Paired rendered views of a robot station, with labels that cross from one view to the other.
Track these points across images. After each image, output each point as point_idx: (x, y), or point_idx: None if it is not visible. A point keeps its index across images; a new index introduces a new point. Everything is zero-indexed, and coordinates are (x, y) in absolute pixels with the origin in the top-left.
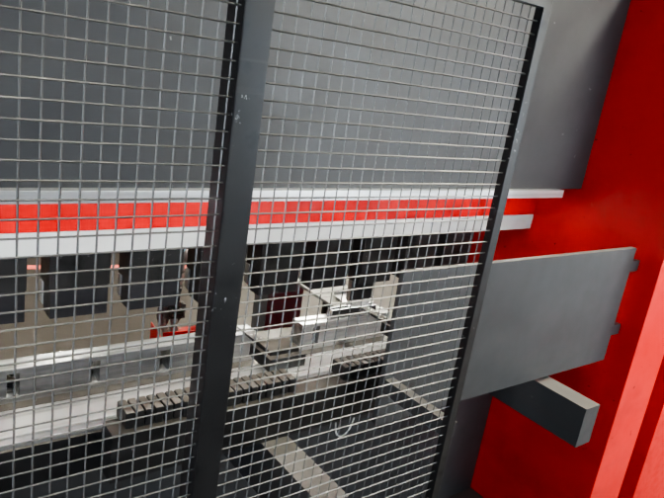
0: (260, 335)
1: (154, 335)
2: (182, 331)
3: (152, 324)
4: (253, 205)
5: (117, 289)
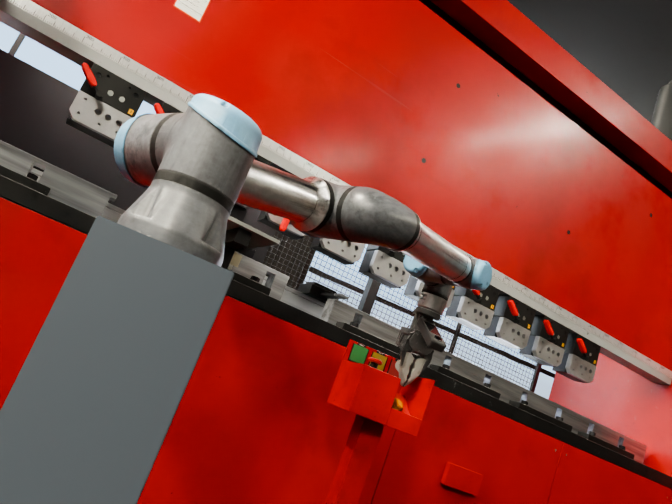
0: (329, 293)
1: (420, 387)
2: (390, 356)
3: (430, 379)
4: None
5: (450, 303)
